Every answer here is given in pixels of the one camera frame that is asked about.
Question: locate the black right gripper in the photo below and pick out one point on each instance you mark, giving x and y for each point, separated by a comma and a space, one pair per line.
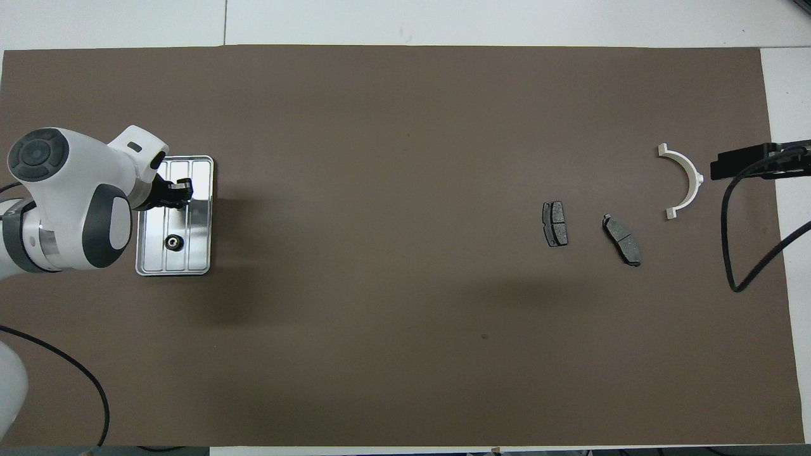
789, 161

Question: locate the silver metal tray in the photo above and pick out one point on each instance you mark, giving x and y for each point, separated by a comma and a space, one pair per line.
199, 240

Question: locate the white semicircular plastic bracket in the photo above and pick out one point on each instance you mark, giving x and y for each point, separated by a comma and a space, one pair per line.
694, 187

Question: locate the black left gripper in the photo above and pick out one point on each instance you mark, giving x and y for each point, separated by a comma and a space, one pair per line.
149, 195

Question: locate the large black bearing gear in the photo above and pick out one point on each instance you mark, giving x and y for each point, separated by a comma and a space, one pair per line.
173, 242

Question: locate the brown table mat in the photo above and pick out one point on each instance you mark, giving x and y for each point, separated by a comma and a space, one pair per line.
380, 190

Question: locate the long dark brake pad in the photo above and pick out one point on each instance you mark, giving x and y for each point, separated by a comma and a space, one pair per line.
622, 240

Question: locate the short dark brake pad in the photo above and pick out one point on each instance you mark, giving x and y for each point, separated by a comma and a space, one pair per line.
555, 225

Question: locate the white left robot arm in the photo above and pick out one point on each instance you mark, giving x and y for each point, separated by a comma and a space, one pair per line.
63, 190

